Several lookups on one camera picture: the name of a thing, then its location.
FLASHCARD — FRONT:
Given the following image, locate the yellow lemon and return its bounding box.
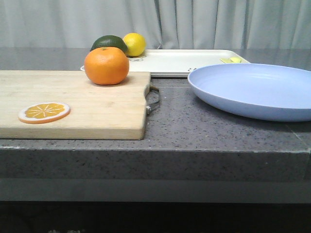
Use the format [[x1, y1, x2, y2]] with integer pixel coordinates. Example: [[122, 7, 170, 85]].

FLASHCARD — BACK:
[[123, 33, 146, 57]]

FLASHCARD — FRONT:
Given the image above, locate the orange fruit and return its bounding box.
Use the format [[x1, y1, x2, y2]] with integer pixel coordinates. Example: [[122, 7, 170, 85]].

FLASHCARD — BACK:
[[84, 47, 129, 85]]

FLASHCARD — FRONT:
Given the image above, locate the cream white tray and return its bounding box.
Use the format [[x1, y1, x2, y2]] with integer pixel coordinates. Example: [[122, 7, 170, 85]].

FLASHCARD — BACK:
[[80, 49, 251, 78]]

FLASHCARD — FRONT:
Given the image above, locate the grey curtain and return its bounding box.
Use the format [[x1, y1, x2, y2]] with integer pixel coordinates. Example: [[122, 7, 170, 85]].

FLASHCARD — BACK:
[[0, 0, 311, 49]]

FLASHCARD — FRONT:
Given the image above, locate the wooden cutting board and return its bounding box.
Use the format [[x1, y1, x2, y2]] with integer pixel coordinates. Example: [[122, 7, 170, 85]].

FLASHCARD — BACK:
[[0, 70, 151, 140]]

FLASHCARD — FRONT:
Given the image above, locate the orange slice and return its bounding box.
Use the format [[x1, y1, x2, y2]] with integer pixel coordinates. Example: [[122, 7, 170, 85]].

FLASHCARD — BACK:
[[18, 102, 71, 124]]

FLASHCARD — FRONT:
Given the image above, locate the yellow-green item on tray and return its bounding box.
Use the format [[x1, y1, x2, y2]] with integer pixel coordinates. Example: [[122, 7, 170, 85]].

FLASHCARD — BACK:
[[220, 57, 242, 64]]

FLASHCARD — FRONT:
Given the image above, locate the green lime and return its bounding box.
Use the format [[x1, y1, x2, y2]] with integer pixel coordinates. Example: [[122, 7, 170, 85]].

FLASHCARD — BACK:
[[90, 35, 128, 53]]

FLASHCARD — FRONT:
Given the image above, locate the light blue plate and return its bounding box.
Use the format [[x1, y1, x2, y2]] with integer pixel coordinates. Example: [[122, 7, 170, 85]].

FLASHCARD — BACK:
[[188, 63, 311, 122]]

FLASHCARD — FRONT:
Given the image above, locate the metal cutting board handle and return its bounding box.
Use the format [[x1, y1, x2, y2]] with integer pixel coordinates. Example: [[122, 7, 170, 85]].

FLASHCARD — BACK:
[[146, 84, 160, 115]]

